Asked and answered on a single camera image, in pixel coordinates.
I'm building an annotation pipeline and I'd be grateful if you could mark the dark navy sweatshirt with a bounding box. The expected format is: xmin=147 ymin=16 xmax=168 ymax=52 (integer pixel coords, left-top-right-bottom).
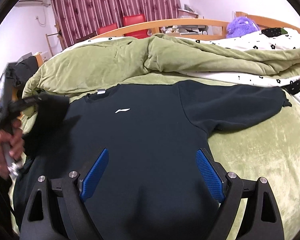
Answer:
xmin=12 ymin=80 xmax=292 ymax=240

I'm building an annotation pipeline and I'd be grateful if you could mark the person's left hand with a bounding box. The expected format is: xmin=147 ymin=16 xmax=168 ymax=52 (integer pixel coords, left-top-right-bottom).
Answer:
xmin=0 ymin=119 xmax=24 ymax=180

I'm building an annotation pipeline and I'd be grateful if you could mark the black jacket on bedframe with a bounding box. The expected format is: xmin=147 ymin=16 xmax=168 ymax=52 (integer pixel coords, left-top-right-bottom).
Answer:
xmin=13 ymin=56 xmax=39 ymax=90

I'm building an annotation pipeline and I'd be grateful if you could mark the green plush bed sheet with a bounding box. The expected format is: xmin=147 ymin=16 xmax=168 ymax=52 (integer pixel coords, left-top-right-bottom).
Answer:
xmin=9 ymin=71 xmax=300 ymax=240

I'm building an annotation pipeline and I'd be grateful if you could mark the green plush quilt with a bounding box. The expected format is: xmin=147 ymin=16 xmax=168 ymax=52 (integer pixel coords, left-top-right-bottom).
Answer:
xmin=23 ymin=34 xmax=300 ymax=98

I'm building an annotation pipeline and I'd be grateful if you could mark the wooden coat rack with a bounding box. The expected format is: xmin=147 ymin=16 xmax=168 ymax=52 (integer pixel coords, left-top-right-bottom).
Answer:
xmin=45 ymin=22 xmax=65 ymax=56

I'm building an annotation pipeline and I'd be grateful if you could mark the white air conditioner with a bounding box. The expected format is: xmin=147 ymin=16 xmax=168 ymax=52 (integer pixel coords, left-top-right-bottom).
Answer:
xmin=15 ymin=0 xmax=51 ymax=7

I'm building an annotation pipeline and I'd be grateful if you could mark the maroon striped curtain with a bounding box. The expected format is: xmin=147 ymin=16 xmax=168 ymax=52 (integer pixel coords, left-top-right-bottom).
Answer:
xmin=51 ymin=0 xmax=181 ymax=47

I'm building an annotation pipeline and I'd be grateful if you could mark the white flower-print pillow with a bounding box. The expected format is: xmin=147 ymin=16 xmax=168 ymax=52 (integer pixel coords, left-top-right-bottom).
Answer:
xmin=198 ymin=28 xmax=300 ymax=104

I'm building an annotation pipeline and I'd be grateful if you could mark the red chair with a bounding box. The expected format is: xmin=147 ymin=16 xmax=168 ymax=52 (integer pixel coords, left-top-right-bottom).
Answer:
xmin=96 ymin=14 xmax=149 ymax=39

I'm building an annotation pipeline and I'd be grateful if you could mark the purple plush toy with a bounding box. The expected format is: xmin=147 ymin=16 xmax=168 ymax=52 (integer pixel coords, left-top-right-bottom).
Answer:
xmin=226 ymin=16 xmax=260 ymax=38

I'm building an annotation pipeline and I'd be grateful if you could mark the cluttered desk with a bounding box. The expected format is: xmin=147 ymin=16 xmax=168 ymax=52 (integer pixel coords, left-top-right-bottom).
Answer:
xmin=161 ymin=3 xmax=231 ymax=36

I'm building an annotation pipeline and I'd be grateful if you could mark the wooden bed frame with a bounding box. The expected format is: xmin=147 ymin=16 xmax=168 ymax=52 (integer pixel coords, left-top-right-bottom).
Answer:
xmin=0 ymin=11 xmax=300 ymax=131

